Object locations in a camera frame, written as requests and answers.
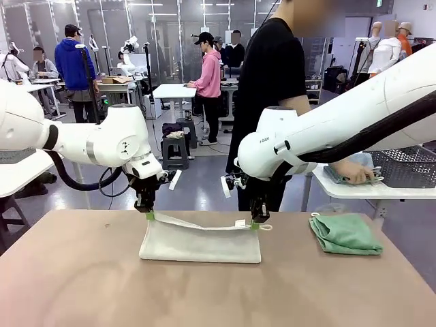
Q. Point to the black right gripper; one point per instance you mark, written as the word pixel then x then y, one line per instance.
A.
pixel 260 194

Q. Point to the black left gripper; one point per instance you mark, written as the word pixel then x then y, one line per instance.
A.
pixel 144 190

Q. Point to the white terry towel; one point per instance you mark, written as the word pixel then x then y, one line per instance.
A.
pixel 197 245

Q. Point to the blue-grey terry towel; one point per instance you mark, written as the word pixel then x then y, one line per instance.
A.
pixel 361 160

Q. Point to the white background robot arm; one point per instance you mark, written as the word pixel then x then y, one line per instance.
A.
pixel 15 64
pixel 128 64

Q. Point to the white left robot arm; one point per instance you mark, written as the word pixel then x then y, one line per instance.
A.
pixel 112 136

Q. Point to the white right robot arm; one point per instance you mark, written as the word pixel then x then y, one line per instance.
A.
pixel 340 119

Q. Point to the grey plastic lattice basket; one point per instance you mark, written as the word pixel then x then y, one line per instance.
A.
pixel 408 170
pixel 13 156

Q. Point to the person's right hand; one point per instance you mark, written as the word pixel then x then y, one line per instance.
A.
pixel 356 173

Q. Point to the grey plastic step stool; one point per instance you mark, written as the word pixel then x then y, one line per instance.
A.
pixel 175 143
pixel 190 133

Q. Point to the beige cloth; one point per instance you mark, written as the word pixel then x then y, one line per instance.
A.
pixel 175 135

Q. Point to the white side table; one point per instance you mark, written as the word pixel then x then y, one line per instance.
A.
pixel 20 177
pixel 340 192

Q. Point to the dark purple garment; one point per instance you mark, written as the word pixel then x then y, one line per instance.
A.
pixel 172 128

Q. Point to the dark bundle on floor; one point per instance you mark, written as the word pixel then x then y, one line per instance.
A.
pixel 46 178

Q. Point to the white background desk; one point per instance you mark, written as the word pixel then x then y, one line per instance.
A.
pixel 173 91
pixel 34 89
pixel 116 86

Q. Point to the open cardboard box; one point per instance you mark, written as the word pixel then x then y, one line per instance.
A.
pixel 114 80

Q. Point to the white shoe rack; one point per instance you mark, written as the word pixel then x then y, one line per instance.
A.
pixel 314 89

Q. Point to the black metal stand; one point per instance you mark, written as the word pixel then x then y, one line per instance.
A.
pixel 10 204

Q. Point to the person in black t-shirt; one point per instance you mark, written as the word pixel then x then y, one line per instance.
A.
pixel 272 68

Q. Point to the person in pink hoodie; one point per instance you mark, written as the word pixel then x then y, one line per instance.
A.
pixel 211 75

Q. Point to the person in black jacket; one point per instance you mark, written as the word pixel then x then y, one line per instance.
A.
pixel 235 54

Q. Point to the person in blue hoodie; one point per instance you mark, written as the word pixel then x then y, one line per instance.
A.
pixel 71 64

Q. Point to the seated person in grey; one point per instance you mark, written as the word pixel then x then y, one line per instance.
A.
pixel 46 69

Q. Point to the mannequin with orange trousers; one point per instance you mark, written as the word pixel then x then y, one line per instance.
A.
pixel 386 54

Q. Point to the mannequin with black trousers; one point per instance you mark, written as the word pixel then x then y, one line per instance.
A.
pixel 375 32

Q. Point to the mannequin with orange shirt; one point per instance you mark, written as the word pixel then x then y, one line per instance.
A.
pixel 404 42

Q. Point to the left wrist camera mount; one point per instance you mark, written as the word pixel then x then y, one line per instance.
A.
pixel 175 178

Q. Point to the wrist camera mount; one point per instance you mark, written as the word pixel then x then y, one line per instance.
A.
pixel 175 178
pixel 225 187

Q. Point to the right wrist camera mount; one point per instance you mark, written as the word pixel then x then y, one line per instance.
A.
pixel 225 187

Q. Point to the black camera tripod pole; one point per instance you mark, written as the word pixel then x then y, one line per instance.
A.
pixel 148 75
pixel 89 85

